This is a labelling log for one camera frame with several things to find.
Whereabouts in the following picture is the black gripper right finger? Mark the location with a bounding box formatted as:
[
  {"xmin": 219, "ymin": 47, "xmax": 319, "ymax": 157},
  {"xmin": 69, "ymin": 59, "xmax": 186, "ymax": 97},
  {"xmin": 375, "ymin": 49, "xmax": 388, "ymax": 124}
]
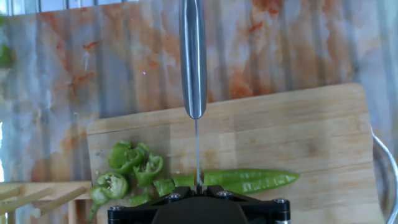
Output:
[{"xmin": 198, "ymin": 185, "xmax": 292, "ymax": 224}]

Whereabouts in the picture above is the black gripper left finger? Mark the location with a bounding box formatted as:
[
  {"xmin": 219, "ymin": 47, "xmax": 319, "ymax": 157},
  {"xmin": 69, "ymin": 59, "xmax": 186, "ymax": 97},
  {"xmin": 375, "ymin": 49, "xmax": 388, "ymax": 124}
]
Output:
[{"xmin": 107, "ymin": 185, "xmax": 198, "ymax": 224}]

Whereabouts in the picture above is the long green chili pepper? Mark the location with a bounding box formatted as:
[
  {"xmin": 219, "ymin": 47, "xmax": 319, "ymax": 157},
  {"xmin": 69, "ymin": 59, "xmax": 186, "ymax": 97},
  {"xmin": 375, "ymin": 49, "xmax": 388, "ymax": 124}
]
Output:
[{"xmin": 203, "ymin": 168, "xmax": 301, "ymax": 195}]

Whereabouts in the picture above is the steel kitchen knife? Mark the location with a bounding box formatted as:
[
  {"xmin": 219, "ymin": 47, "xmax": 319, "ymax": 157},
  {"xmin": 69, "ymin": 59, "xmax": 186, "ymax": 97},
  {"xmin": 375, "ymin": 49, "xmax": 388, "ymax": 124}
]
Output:
[{"xmin": 178, "ymin": 0, "xmax": 208, "ymax": 192}]

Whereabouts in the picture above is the cut chili slice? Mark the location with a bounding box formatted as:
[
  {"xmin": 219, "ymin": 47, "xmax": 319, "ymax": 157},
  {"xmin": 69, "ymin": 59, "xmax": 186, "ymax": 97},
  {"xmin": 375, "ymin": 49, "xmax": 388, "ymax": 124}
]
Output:
[
  {"xmin": 96, "ymin": 172, "xmax": 129, "ymax": 200},
  {"xmin": 133, "ymin": 152, "xmax": 164, "ymax": 188},
  {"xmin": 152, "ymin": 177, "xmax": 176, "ymax": 198},
  {"xmin": 118, "ymin": 142, "xmax": 150, "ymax": 175},
  {"xmin": 107, "ymin": 139, "xmax": 133, "ymax": 170},
  {"xmin": 127, "ymin": 190, "xmax": 154, "ymax": 208},
  {"xmin": 171, "ymin": 174, "xmax": 195, "ymax": 188}
]

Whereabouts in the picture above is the wooden cutting board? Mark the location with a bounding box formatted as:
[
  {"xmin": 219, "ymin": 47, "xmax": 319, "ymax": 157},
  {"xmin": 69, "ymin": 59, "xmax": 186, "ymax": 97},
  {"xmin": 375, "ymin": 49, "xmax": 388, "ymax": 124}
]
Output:
[{"xmin": 86, "ymin": 82, "xmax": 398, "ymax": 224}]

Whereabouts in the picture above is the wooden peg rack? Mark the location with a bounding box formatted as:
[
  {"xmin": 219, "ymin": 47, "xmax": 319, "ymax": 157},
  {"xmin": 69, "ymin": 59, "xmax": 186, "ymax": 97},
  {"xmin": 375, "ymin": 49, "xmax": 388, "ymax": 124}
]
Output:
[{"xmin": 0, "ymin": 181, "xmax": 93, "ymax": 224}]

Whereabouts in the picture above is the marbled plastic table sheet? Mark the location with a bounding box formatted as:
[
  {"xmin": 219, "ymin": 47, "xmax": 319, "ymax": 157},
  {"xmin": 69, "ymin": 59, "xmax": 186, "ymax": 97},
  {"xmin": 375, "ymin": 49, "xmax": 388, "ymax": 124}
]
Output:
[{"xmin": 0, "ymin": 0, "xmax": 398, "ymax": 224}]

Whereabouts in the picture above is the green pepper inside bag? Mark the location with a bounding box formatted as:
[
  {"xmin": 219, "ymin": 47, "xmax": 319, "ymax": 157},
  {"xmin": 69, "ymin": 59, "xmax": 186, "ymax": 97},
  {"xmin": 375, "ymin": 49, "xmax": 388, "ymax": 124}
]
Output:
[{"xmin": 0, "ymin": 43, "xmax": 14, "ymax": 68}]

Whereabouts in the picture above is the clear plastic bag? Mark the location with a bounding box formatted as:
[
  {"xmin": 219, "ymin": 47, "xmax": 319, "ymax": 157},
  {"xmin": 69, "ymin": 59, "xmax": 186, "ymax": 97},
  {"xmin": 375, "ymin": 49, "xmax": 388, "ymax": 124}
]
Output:
[{"xmin": 0, "ymin": 14, "xmax": 16, "ymax": 72}]

